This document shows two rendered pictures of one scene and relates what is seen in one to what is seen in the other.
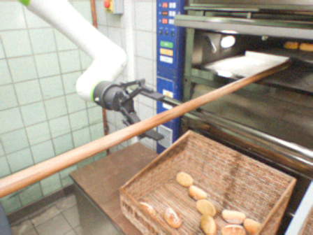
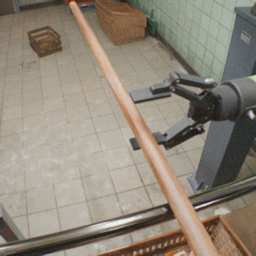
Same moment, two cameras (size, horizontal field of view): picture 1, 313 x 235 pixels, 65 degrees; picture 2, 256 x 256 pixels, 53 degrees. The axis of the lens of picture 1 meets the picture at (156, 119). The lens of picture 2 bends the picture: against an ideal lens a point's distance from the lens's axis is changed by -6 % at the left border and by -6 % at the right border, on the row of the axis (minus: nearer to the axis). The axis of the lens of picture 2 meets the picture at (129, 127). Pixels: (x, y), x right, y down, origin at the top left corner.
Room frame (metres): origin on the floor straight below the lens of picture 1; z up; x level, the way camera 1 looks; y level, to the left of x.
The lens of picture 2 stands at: (0.75, -0.36, 1.55)
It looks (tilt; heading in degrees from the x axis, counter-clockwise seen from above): 43 degrees down; 115
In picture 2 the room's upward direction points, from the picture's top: straight up
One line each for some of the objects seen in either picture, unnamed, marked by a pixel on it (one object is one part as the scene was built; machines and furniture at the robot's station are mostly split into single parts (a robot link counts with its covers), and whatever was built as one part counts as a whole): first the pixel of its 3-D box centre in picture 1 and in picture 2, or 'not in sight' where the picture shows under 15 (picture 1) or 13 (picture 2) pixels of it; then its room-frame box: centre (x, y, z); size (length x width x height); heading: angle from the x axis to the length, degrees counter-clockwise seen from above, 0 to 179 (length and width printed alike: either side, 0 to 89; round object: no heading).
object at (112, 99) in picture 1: (122, 101); (209, 105); (0.72, 0.11, 1.20); 0.09 x 0.07 x 0.08; 43
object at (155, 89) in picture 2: (145, 85); (164, 83); (0.64, 0.03, 1.28); 0.05 x 0.01 x 0.03; 43
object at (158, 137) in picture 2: (152, 134); (147, 141); (0.62, 0.01, 1.14); 0.07 x 0.03 x 0.01; 43
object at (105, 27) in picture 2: not in sight; (119, 26); (-0.83, 2.70, 0.14); 0.56 x 0.49 x 0.28; 139
